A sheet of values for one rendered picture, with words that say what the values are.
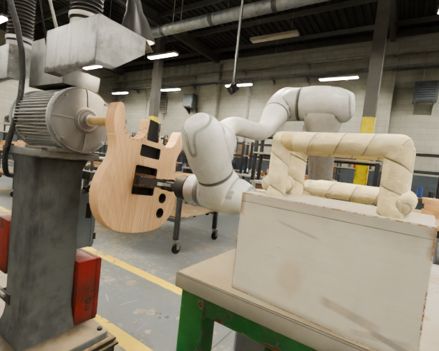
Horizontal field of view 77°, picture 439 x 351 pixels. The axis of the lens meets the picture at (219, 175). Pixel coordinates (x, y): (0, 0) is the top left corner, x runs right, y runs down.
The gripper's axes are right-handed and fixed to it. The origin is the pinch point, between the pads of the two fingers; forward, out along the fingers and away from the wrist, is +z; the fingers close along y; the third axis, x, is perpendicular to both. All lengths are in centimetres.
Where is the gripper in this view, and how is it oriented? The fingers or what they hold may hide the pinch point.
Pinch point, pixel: (145, 180)
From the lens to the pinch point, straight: 100.2
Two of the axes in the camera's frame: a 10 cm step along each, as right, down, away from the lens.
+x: 1.6, -9.9, 0.5
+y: 5.3, 1.3, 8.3
